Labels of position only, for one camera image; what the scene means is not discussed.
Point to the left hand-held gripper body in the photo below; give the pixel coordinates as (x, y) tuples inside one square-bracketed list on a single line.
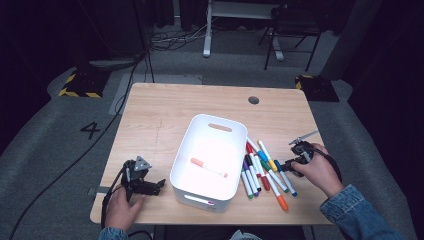
[(135, 180)]

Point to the salmon capped marker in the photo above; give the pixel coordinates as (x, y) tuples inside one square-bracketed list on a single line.
[(197, 162)]

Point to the orange capped marker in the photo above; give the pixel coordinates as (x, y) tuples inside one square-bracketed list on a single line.
[(283, 202)]

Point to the white plastic storage bin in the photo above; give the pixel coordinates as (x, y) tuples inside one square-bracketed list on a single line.
[(208, 160)]

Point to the light blue capped marker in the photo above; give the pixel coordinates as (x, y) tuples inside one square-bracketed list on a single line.
[(263, 156)]

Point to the bright red capped marker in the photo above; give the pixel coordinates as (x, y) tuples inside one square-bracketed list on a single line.
[(249, 147)]

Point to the person's right hand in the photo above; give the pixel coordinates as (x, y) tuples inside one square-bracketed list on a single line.
[(320, 173)]

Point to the light green capped marker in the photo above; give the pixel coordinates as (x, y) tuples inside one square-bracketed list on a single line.
[(247, 187)]

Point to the yellow capped marker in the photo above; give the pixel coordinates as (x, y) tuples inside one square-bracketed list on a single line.
[(273, 165)]

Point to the black capped marker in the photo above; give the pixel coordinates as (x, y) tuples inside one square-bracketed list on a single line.
[(248, 159)]

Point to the person's light clothing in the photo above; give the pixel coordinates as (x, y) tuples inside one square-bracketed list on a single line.
[(243, 236)]

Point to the dark blue capped marker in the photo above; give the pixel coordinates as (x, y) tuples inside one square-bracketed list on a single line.
[(287, 182)]

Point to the dark green capped marker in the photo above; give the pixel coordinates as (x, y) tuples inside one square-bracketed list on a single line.
[(265, 165)]

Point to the black metal chair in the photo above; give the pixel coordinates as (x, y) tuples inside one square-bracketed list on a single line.
[(293, 26)]

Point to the black base with yellow stripes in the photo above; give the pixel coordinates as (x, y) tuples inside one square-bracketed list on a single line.
[(85, 83), (316, 88)]

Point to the white desk frame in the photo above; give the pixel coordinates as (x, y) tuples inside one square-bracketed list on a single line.
[(207, 30)]

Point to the person's left hand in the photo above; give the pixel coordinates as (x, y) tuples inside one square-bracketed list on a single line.
[(121, 210)]

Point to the black stand pole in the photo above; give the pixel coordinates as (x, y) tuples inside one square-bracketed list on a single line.
[(144, 40)]

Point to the dark red capped marker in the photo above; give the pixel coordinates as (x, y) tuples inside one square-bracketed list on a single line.
[(265, 184)]

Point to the grey stand base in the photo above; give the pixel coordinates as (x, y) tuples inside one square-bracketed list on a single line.
[(113, 63)]

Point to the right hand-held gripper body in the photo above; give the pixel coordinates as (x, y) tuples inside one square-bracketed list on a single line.
[(301, 151)]

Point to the grey tape strip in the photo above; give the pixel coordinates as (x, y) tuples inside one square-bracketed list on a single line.
[(99, 190)]

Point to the pile of coloured markers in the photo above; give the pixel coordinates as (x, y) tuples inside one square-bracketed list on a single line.
[(265, 184)]

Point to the purple capped marker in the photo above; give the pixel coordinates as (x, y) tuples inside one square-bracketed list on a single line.
[(251, 184)]

